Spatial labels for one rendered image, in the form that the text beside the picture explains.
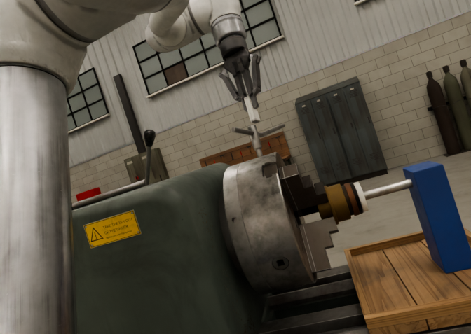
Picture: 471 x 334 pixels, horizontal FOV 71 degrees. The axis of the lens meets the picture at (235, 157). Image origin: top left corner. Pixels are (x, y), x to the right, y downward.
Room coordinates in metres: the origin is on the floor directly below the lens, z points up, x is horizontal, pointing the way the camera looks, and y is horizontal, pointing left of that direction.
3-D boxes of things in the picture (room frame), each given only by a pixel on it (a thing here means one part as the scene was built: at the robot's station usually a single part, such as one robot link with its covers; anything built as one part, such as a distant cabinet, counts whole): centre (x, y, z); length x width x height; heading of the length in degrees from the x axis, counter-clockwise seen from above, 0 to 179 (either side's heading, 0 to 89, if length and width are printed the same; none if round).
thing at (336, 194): (0.76, -0.19, 1.08); 0.09 x 0.09 x 0.09; 77
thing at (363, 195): (0.73, -0.30, 1.08); 0.13 x 0.07 x 0.07; 77
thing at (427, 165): (0.71, -0.38, 1.00); 0.08 x 0.06 x 0.23; 167
